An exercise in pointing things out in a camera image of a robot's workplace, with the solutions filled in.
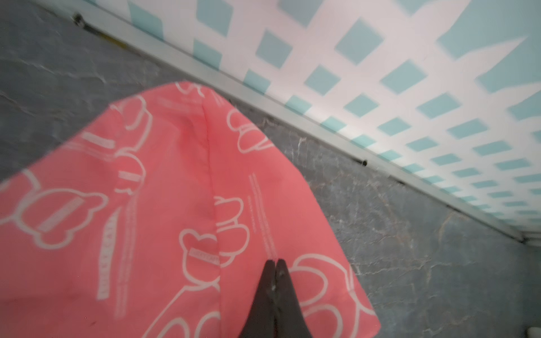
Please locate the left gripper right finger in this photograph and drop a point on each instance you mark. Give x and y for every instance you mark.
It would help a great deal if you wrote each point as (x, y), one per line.
(289, 320)

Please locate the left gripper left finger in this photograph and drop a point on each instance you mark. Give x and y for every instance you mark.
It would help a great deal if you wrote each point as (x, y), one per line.
(261, 318)

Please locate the pink patterned kids jacket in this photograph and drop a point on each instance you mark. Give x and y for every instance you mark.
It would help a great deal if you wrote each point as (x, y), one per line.
(156, 220)

